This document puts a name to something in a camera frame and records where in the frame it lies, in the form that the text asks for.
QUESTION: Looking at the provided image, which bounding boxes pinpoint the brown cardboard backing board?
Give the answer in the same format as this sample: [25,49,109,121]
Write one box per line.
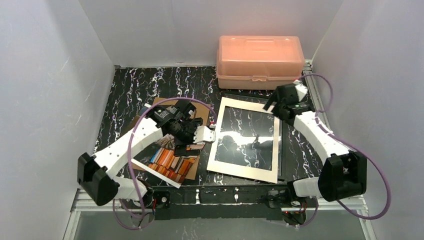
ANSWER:
[134,96,213,181]

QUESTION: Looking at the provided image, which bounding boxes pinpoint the cat photo print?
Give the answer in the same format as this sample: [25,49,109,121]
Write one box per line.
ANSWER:
[131,104,203,189]

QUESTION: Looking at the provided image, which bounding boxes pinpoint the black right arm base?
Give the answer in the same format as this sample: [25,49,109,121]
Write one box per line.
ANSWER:
[257,187,319,229]

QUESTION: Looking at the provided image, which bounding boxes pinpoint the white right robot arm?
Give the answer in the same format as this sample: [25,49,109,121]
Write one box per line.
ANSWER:
[263,83,367,202]

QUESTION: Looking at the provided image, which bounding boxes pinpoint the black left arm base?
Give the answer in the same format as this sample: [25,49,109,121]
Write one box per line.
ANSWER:
[121,188,171,210]

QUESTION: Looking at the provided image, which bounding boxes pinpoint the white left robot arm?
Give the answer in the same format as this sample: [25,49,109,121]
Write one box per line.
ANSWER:
[77,97,216,206]

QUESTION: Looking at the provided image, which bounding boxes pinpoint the pink plastic storage box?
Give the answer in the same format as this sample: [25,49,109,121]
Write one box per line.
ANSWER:
[216,35,305,90]

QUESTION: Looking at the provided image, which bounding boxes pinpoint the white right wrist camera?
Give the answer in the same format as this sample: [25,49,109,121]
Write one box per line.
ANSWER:
[293,79,308,102]

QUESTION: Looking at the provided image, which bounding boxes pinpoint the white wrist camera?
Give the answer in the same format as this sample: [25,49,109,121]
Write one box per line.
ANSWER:
[193,126,216,144]
[293,79,308,102]

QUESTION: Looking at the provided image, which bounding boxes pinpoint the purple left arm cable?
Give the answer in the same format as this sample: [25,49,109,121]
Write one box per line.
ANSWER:
[112,97,218,231]

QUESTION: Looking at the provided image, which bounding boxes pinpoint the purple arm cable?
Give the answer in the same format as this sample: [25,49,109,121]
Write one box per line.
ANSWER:
[112,97,218,231]
[294,72,392,229]

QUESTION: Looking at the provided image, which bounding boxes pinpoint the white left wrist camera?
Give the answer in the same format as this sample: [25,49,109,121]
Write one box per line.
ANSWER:
[193,126,216,144]

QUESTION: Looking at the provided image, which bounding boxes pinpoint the aluminium right rail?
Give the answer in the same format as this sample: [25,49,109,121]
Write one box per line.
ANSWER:
[303,60,349,182]

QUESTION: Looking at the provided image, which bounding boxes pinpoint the aluminium rail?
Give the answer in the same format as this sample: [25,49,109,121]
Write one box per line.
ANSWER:
[71,185,368,211]
[303,60,349,182]

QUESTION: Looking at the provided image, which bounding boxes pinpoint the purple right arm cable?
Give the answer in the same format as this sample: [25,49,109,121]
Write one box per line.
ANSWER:
[294,72,392,229]

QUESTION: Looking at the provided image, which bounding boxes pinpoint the aluminium front rail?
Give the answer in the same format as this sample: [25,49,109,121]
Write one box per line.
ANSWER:
[71,185,368,211]

